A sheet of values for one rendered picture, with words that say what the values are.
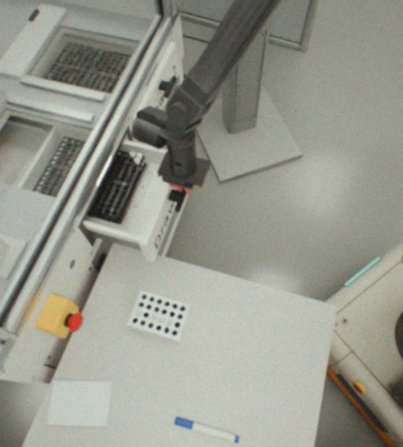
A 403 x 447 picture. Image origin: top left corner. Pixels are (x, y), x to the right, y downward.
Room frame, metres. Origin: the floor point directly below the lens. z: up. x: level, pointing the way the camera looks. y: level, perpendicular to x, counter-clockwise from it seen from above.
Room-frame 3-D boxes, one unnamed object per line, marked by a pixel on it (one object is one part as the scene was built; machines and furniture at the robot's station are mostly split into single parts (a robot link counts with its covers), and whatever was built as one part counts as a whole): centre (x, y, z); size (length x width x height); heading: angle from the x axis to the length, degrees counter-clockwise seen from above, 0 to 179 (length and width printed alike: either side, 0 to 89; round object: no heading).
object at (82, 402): (0.04, 0.29, 0.77); 0.13 x 0.09 x 0.02; 85
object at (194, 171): (0.49, 0.04, 1.01); 0.10 x 0.07 x 0.07; 69
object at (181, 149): (0.49, 0.04, 1.07); 0.07 x 0.06 x 0.07; 58
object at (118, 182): (0.54, 0.27, 0.87); 0.22 x 0.18 x 0.06; 69
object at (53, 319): (0.21, 0.32, 0.88); 0.07 x 0.05 x 0.07; 159
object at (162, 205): (0.47, 0.08, 0.87); 0.29 x 0.02 x 0.11; 159
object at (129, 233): (0.55, 0.28, 0.86); 0.40 x 0.26 x 0.06; 69
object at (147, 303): (0.22, 0.12, 0.78); 0.12 x 0.08 x 0.04; 69
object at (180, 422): (-0.02, 0.02, 0.77); 0.14 x 0.02 x 0.02; 72
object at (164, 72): (0.82, 0.10, 0.87); 0.29 x 0.02 x 0.11; 159
